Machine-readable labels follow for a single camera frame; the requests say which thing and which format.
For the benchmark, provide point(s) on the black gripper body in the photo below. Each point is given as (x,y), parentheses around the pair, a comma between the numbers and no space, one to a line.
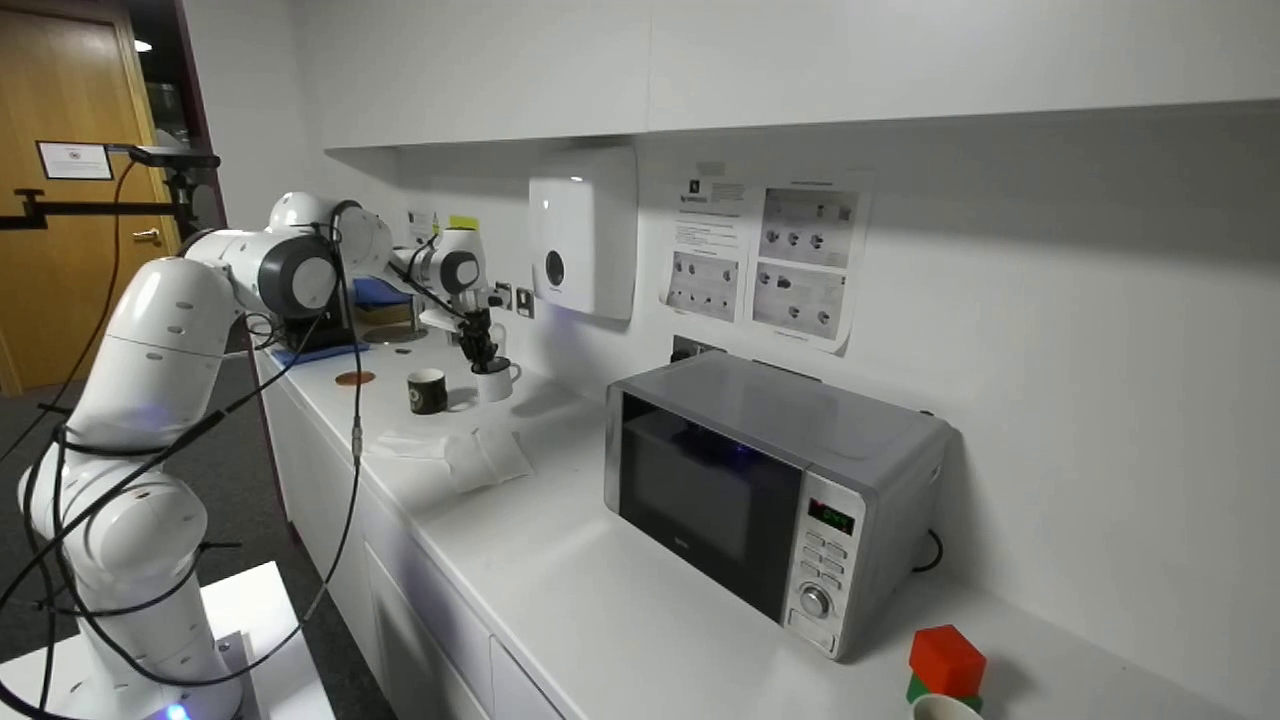
(477,330)

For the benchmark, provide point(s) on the white mug blue rim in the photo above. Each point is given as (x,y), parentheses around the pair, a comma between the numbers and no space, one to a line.
(498,384)

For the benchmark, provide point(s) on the black mug white inside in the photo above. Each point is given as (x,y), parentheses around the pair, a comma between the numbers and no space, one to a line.
(425,395)

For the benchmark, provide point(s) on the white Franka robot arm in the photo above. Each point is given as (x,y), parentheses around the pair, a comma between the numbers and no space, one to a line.
(160,334)

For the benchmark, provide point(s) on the white paper towel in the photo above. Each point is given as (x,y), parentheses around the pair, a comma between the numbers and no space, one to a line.
(487,455)
(405,432)

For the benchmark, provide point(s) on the blue box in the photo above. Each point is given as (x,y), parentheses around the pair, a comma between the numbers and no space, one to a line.
(383,309)

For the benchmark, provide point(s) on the white paper towel dispenser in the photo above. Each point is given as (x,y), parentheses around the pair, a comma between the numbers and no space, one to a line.
(564,244)

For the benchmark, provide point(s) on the white base cabinet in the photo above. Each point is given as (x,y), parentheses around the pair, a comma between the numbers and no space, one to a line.
(334,535)

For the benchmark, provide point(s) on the silver microwave oven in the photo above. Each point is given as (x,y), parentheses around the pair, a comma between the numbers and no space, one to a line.
(761,467)

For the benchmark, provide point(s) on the white robot mounting platform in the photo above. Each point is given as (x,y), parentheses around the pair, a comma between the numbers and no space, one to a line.
(264,641)

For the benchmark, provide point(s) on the wooden door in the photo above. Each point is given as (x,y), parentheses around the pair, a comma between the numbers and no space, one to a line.
(64,281)

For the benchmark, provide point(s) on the white door sign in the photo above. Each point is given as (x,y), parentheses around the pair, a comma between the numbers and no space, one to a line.
(73,161)

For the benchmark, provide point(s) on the green block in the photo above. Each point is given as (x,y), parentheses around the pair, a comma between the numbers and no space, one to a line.
(917,688)

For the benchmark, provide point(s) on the red and green object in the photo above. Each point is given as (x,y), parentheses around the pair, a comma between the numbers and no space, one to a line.
(948,656)

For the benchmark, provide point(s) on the small white cup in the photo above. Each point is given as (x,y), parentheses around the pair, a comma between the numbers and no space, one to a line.
(947,709)

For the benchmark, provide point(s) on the silver wall switch plate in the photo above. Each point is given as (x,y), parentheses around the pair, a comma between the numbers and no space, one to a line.
(503,298)

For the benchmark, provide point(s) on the silver wall switch red light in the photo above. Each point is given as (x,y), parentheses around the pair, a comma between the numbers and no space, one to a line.
(525,303)

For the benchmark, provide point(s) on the green wall poster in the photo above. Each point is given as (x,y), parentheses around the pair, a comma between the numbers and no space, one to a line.
(460,226)

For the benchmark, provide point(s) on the white printed wall sheet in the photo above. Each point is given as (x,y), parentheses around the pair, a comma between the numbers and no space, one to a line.
(709,209)
(808,226)
(801,303)

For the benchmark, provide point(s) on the white wall cabinet door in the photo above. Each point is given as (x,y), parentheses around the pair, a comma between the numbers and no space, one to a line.
(962,62)
(494,67)

